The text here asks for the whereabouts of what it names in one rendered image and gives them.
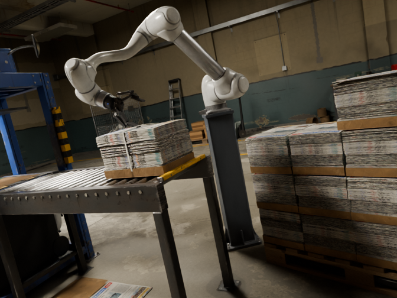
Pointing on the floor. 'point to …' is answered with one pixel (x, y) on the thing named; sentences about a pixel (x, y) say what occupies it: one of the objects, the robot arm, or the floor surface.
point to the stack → (328, 197)
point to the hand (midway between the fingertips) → (139, 113)
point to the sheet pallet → (198, 133)
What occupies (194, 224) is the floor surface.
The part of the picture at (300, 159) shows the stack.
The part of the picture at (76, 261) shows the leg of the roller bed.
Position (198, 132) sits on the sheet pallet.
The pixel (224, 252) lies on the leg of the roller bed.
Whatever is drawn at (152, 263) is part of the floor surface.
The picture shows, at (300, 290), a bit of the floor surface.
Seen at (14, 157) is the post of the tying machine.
